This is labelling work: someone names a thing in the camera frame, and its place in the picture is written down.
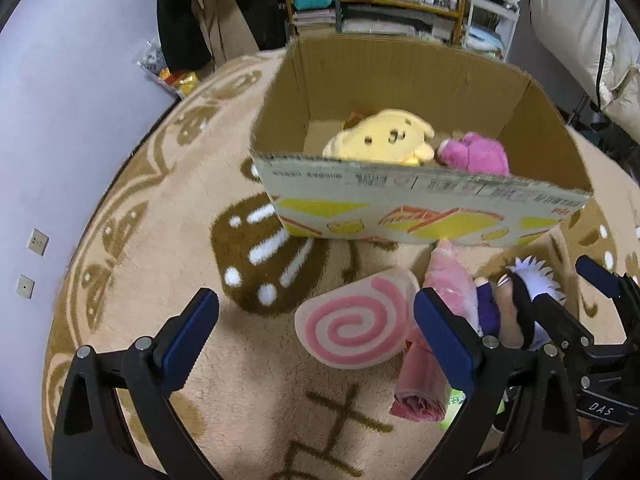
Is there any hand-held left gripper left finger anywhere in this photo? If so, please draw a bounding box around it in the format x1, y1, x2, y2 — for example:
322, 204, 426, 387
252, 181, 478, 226
51, 288, 221, 480

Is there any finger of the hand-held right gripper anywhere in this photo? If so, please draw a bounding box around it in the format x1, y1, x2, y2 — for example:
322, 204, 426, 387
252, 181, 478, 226
531, 294, 597, 357
575, 254, 640, 312

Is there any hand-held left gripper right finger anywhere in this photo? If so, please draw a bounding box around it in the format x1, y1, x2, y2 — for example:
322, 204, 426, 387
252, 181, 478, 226
413, 288, 584, 480

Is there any white-haired plush doll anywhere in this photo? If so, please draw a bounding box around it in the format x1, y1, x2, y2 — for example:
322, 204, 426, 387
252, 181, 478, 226
472, 255, 569, 352

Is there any printed cardboard box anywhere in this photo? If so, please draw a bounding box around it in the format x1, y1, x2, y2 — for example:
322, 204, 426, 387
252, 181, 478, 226
249, 34, 595, 248

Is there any light pink plush roll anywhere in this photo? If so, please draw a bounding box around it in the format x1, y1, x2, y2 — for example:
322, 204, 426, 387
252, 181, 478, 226
389, 239, 482, 423

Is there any small green packet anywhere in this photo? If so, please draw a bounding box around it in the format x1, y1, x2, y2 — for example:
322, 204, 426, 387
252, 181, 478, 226
439, 391, 468, 432

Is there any beige patterned rug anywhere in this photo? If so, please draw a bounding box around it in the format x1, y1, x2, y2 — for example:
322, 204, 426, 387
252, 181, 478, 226
42, 50, 640, 480

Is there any pink swirl plush cushion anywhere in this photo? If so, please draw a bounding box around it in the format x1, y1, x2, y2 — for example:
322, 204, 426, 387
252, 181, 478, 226
294, 267, 421, 370

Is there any magenta plush toy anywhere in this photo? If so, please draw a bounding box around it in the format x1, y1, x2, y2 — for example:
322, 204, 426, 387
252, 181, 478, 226
436, 131, 511, 177

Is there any yellow plush dog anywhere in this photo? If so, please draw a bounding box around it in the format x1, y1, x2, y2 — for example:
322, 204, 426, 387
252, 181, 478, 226
322, 108, 437, 167

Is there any white bedding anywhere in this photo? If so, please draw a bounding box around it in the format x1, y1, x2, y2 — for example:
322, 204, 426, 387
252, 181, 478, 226
529, 0, 640, 128

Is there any clear bag of snacks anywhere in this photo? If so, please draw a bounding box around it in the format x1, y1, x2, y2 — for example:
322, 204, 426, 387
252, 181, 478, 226
136, 40, 202, 99

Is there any white metal cart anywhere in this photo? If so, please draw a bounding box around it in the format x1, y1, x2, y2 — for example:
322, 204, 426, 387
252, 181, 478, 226
466, 0, 522, 62

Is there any black hanging garment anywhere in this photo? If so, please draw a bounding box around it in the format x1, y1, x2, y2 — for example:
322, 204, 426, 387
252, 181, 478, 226
153, 0, 213, 72

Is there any beige hanging garment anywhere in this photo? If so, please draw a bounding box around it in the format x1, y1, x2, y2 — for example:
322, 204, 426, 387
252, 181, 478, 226
192, 0, 262, 67

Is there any yellow-framed shelf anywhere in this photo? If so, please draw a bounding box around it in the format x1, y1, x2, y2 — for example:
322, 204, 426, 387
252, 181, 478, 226
278, 0, 472, 47

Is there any stack of magazines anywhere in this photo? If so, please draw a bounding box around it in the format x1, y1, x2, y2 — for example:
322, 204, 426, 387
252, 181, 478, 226
292, 7, 337, 30

